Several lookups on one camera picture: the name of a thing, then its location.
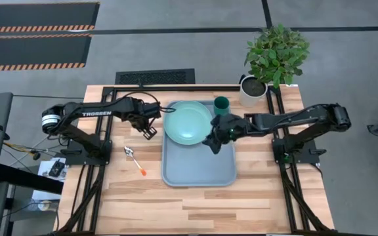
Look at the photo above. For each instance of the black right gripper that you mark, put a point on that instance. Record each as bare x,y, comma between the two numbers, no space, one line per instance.
228,128

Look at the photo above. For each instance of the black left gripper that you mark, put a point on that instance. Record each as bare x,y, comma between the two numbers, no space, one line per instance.
144,111

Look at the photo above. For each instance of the light green plate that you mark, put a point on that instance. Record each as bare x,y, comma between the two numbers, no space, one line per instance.
185,123

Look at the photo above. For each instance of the dark green cup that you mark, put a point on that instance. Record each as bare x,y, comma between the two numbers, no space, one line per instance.
222,106

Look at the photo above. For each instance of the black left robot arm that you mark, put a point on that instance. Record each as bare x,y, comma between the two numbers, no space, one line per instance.
94,113

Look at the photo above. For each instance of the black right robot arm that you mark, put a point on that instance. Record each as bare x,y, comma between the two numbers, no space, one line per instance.
290,118

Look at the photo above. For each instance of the grey plastic tray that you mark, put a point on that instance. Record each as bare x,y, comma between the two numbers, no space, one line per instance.
195,164

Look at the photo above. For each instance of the black perforated floor mat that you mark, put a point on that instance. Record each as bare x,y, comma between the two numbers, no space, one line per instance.
156,77

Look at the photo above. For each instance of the white plant pot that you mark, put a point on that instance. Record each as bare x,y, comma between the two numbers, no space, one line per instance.
249,98

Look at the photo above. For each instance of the black handheld device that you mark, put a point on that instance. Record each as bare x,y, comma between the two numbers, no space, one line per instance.
56,168

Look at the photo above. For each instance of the green leafy plant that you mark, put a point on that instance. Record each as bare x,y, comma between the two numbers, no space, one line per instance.
274,55

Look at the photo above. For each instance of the white paper sheet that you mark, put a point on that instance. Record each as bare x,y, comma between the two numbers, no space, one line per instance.
43,190

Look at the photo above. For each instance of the tape roll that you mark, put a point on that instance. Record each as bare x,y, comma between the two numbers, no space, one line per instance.
44,205

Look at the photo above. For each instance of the black desk bar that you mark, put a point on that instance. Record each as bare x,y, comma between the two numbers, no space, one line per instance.
28,178

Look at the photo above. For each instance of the black mat with orange stripes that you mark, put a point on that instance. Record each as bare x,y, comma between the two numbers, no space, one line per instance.
38,14
31,49

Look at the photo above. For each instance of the black aluminium table frame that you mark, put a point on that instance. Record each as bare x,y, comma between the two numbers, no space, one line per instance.
105,183

